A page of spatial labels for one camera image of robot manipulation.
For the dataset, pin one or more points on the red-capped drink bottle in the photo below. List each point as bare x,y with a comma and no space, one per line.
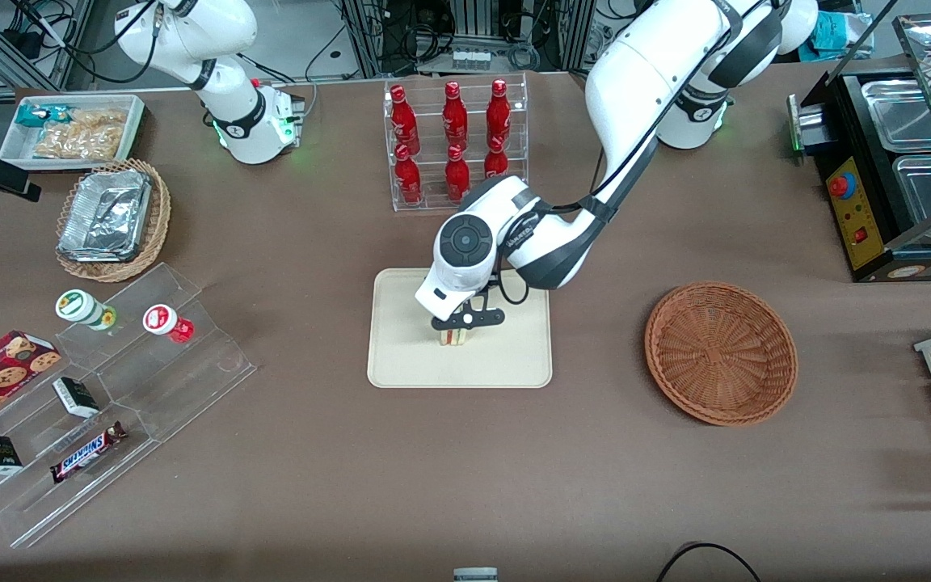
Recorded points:
162,320

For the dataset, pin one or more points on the triangular sandwich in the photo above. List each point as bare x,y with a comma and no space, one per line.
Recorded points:
453,337

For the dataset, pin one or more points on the clear acrylic stepped display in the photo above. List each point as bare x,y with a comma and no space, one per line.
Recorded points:
191,372

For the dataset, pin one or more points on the small grey device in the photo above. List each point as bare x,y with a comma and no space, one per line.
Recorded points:
475,575

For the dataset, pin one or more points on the snickers chocolate bar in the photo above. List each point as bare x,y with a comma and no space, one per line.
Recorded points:
87,453

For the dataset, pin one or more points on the white plastic snack bin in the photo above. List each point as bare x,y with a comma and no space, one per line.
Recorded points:
17,145

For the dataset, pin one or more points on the green-capped drink bottle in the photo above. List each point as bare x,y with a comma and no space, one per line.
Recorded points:
77,305

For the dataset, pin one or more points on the black food warmer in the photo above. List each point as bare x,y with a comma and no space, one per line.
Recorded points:
845,121

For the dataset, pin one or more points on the silver foil container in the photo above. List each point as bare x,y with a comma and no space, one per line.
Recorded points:
106,214

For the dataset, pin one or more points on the brown wicker basket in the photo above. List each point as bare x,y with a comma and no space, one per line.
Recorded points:
720,352

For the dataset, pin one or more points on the clear bag of crackers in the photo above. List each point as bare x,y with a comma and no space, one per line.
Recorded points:
86,136

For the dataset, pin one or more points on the red cola bottle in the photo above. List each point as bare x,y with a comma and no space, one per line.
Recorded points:
404,121
409,179
457,178
499,113
495,162
455,117

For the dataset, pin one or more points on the light wicker basket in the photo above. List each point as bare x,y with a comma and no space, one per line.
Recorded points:
160,210

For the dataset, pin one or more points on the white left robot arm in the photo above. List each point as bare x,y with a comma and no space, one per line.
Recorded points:
643,73

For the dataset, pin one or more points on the teal snack packet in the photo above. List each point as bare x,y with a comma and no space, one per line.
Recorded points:
37,115

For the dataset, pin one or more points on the clear acrylic bottle rack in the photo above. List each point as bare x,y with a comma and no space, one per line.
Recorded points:
433,202

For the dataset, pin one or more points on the red emergency stop button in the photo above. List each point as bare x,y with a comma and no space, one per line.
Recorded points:
839,186

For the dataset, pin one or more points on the beige rectangular tray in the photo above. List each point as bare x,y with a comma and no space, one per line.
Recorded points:
401,347

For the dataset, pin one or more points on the teal plastic bag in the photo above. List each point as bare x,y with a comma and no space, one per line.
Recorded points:
837,32

